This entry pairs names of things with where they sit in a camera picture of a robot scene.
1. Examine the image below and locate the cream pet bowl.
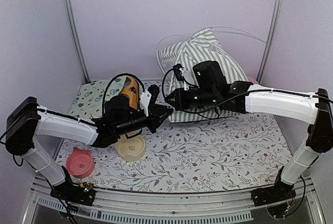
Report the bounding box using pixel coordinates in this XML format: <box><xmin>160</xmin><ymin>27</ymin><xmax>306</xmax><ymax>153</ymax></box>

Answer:
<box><xmin>116</xmin><ymin>135</ymin><xmax>146</xmax><ymax>162</ymax></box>

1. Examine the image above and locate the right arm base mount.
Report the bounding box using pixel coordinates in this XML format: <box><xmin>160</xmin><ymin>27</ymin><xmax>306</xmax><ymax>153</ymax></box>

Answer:
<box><xmin>251</xmin><ymin>182</ymin><xmax>296</xmax><ymax>206</ymax></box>

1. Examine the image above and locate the red cat-ear pet bowl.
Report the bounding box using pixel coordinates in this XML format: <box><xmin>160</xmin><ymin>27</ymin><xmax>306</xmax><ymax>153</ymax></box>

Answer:
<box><xmin>66</xmin><ymin>147</ymin><xmax>95</xmax><ymax>179</ymax></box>

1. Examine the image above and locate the pink plate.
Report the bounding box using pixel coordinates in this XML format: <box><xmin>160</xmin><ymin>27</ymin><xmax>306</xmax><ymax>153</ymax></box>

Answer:
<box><xmin>247</xmin><ymin>76</ymin><xmax>258</xmax><ymax>84</ymax></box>

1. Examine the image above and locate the right aluminium frame post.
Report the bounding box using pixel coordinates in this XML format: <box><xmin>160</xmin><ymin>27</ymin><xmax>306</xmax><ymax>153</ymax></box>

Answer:
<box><xmin>256</xmin><ymin>0</ymin><xmax>286</xmax><ymax>81</ymax></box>

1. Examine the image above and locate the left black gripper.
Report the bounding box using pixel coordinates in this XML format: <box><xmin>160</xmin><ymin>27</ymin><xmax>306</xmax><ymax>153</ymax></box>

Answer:
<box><xmin>115</xmin><ymin>104</ymin><xmax>173</xmax><ymax>136</ymax></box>

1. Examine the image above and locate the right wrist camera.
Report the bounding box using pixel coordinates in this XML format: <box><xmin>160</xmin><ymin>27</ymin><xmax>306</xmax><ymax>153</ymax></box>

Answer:
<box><xmin>173</xmin><ymin>64</ymin><xmax>191</xmax><ymax>91</ymax></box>

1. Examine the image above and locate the aluminium frame post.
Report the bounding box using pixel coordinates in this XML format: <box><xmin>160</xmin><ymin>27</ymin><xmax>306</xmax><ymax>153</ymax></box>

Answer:
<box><xmin>63</xmin><ymin>0</ymin><xmax>91</xmax><ymax>83</ymax></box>
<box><xmin>256</xmin><ymin>0</ymin><xmax>286</xmax><ymax>81</ymax></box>

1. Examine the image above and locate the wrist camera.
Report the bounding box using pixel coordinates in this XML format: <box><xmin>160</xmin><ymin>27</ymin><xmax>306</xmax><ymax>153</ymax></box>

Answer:
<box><xmin>139</xmin><ymin>84</ymin><xmax>160</xmax><ymax>117</ymax></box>
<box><xmin>173</xmin><ymin>64</ymin><xmax>191</xmax><ymax>91</ymax></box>

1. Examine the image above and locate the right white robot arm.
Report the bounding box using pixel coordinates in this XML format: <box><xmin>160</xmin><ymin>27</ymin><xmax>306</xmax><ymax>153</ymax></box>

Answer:
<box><xmin>164</xmin><ymin>61</ymin><xmax>332</xmax><ymax>201</ymax></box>

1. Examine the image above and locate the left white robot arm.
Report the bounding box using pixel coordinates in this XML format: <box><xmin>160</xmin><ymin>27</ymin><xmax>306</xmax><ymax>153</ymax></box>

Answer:
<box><xmin>1</xmin><ymin>96</ymin><xmax>173</xmax><ymax>200</ymax></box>

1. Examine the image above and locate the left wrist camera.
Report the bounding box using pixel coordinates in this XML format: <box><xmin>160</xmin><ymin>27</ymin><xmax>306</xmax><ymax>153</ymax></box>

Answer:
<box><xmin>139</xmin><ymin>84</ymin><xmax>160</xmax><ymax>117</ymax></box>

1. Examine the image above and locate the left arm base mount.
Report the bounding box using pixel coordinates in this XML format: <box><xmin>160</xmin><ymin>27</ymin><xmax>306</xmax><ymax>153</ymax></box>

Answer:
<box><xmin>50</xmin><ymin>181</ymin><xmax>96</xmax><ymax>206</ymax></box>

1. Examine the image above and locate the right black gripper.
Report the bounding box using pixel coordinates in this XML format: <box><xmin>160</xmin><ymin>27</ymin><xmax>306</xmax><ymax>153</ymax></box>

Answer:
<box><xmin>166</xmin><ymin>86</ymin><xmax>218</xmax><ymax>110</ymax></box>

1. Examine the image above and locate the left aluminium frame post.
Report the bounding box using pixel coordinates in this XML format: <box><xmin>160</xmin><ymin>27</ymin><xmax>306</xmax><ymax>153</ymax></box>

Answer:
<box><xmin>63</xmin><ymin>0</ymin><xmax>91</xmax><ymax>83</ymax></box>

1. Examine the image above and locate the front aluminium rail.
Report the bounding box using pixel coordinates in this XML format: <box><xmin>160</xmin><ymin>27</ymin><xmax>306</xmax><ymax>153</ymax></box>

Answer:
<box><xmin>22</xmin><ymin>177</ymin><xmax>326</xmax><ymax>223</ymax></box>

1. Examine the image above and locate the green patterned cushion mat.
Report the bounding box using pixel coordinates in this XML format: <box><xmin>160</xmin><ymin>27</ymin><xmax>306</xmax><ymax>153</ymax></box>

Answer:
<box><xmin>68</xmin><ymin>76</ymin><xmax>126</xmax><ymax>119</ymax></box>

